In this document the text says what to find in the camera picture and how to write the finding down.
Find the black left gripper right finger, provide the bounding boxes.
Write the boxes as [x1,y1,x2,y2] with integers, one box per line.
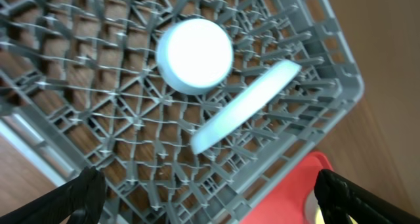
[314,169,419,224]

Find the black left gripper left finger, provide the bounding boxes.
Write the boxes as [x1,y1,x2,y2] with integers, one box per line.
[1,167,106,224]

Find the light blue plate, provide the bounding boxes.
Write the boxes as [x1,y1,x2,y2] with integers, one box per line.
[190,60,301,154]

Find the light blue bowl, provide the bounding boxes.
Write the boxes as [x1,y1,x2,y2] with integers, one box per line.
[156,18,234,95]

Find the grey dishwasher rack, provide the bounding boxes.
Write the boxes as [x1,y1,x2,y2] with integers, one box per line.
[1,0,364,223]

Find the yellow plastic cup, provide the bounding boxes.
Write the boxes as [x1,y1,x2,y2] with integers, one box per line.
[314,213,358,224]

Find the red plastic tray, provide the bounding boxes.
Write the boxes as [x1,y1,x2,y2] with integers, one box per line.
[241,151,332,224]

